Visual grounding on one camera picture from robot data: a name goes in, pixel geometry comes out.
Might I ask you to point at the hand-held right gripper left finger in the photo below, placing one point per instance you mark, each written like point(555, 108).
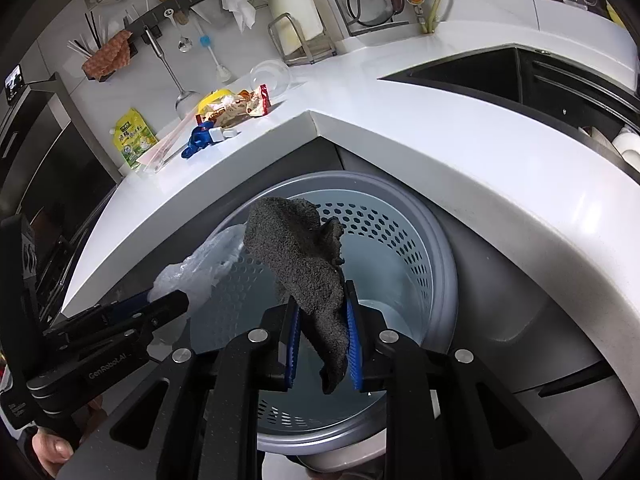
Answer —
point(292, 345)

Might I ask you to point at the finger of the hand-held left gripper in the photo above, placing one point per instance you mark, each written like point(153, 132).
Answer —
point(125, 307)
point(167, 307)

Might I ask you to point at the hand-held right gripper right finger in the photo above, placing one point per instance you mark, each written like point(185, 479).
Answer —
point(356, 355)

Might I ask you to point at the clear plastic bag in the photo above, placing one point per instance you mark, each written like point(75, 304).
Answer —
point(210, 265)

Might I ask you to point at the dark grey towel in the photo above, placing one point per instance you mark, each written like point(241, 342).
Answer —
point(300, 260)

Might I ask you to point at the grey perforated waste bin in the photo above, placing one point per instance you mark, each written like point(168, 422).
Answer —
point(400, 240)

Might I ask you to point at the yellow plastic lid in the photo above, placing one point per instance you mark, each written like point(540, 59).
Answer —
point(215, 96)

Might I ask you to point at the person's left hand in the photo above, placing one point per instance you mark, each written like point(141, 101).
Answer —
point(50, 452)

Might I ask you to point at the black built-in oven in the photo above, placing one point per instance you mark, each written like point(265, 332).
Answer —
point(50, 170)

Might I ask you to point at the clear plastic sleeve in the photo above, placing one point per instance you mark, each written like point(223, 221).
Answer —
point(160, 152)

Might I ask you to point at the yellow seasoning pouch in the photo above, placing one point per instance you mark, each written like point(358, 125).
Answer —
point(132, 140)

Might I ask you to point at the blue plastic wrapper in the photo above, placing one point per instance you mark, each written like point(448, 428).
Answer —
point(197, 141)

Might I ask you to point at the small white cap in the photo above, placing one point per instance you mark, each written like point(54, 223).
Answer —
point(224, 135)

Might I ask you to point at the beige snack packet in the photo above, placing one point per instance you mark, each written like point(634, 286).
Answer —
point(225, 115)

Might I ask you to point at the small black screen device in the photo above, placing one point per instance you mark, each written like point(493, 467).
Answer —
point(12, 82)

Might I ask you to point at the steel spatula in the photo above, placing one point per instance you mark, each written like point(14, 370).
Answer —
point(187, 102)

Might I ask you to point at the red snack wrapper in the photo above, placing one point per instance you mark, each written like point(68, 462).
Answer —
point(257, 100)

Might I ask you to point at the bundle of chopsticks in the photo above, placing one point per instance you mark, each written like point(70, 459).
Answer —
point(80, 49)

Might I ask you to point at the orange dish cloth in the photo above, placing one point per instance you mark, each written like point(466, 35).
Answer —
point(107, 55)

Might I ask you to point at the clear plastic bowl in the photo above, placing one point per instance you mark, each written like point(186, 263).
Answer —
point(270, 77)

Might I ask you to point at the small steel spoon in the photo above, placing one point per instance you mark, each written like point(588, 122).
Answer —
point(185, 45)

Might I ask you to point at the blue and white bottle brush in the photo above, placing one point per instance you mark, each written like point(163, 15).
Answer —
point(204, 40)

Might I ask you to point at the steel cutting board rack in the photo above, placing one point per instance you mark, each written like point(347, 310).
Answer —
point(310, 57)

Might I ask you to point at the black sink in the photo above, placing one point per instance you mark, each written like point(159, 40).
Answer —
point(475, 75)

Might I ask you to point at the hanging white paper towel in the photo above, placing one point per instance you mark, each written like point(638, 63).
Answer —
point(240, 5)

